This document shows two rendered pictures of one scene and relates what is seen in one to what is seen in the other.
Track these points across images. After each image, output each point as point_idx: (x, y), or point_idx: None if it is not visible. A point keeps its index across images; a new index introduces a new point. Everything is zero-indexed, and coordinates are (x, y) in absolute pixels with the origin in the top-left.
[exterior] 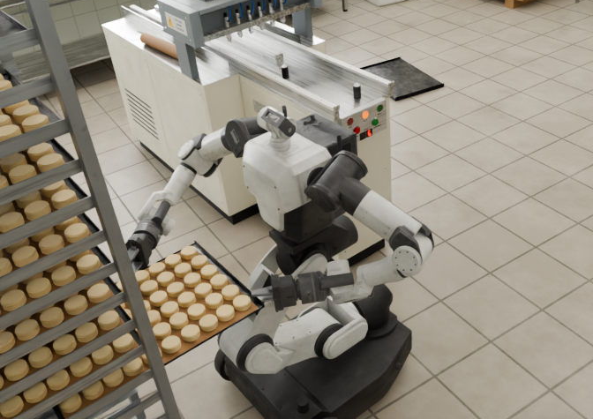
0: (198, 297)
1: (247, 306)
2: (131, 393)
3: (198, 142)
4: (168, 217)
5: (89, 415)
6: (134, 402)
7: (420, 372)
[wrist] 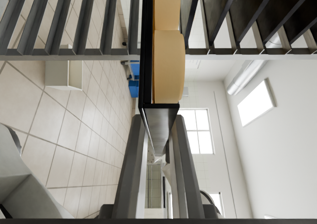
0: None
1: (171, 49)
2: (20, 45)
3: (219, 211)
4: (160, 157)
5: (34, 15)
6: (4, 49)
7: None
